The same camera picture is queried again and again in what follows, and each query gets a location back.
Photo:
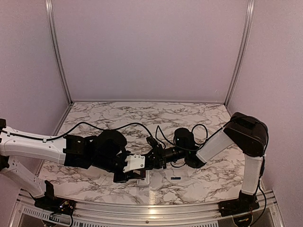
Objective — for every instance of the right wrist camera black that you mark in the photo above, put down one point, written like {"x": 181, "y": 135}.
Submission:
{"x": 152, "y": 141}

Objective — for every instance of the white remote control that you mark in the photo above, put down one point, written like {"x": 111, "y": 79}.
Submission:
{"x": 144, "y": 178}

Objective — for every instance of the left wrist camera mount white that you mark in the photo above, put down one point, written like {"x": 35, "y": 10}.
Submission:
{"x": 134, "y": 162}

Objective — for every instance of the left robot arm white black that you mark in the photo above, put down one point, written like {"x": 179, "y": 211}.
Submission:
{"x": 68, "y": 150}

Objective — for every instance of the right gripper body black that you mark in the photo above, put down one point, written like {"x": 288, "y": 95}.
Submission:
{"x": 160, "y": 154}

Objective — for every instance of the aluminium frame post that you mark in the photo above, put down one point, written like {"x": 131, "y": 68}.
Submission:
{"x": 243, "y": 46}
{"x": 55, "y": 44}

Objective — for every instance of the front aluminium rail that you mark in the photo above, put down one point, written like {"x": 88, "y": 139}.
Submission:
{"x": 97, "y": 214}

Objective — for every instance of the white battery cover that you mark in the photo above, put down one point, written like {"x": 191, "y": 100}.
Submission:
{"x": 102, "y": 179}

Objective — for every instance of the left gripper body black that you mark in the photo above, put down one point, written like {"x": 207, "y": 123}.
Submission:
{"x": 102, "y": 161}

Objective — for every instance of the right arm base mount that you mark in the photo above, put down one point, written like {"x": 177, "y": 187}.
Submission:
{"x": 237, "y": 206}

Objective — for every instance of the left aluminium frame post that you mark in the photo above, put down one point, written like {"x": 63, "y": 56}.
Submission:
{"x": 55, "y": 44}

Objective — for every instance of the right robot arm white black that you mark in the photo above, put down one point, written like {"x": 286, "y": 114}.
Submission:
{"x": 245, "y": 134}

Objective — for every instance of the right aluminium frame post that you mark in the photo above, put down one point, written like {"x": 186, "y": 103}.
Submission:
{"x": 243, "y": 46}

